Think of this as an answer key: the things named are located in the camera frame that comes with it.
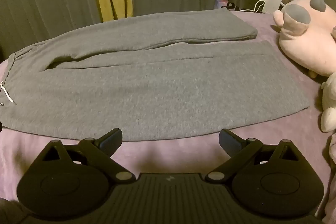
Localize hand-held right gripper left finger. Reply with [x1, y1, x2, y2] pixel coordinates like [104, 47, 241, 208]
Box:
[42, 128, 136, 183]

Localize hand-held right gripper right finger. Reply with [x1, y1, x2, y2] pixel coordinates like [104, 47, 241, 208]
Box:
[206, 129, 300, 183]

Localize grey pants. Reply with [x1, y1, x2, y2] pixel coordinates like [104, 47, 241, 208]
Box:
[0, 7, 311, 141]

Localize pink fleece blanket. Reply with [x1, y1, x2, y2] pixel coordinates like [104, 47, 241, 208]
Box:
[0, 8, 336, 224]

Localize white plush toy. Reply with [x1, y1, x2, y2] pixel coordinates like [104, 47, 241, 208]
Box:
[320, 74, 336, 132]

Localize pink plush toy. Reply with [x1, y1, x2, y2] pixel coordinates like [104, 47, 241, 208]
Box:
[273, 0, 336, 77]

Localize white rectangular box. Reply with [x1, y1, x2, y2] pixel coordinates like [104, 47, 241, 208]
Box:
[263, 0, 284, 13]

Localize bag with black strap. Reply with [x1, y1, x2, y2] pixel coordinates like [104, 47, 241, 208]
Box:
[215, 0, 240, 12]

